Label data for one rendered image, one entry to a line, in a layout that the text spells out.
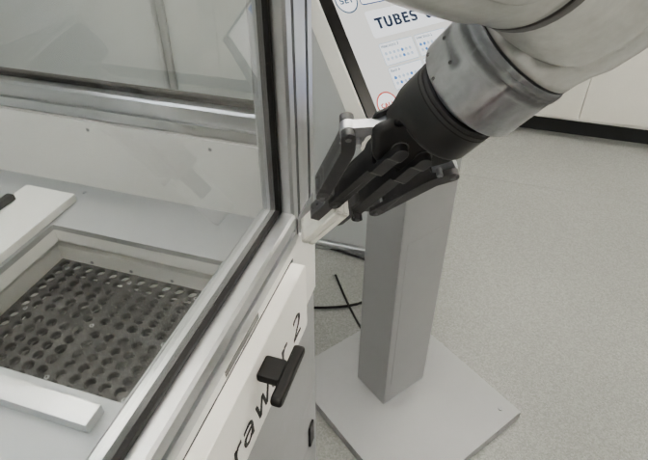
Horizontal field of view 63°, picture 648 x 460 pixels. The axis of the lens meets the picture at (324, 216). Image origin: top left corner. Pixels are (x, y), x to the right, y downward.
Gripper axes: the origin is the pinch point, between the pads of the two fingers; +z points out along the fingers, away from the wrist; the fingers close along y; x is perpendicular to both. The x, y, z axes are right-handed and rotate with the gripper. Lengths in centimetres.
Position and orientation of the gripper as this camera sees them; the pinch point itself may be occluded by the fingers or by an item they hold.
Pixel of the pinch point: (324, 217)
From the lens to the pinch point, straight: 54.6
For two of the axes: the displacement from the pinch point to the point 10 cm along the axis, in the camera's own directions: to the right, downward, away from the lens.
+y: -8.5, -2.4, -4.7
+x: 0.5, 8.6, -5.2
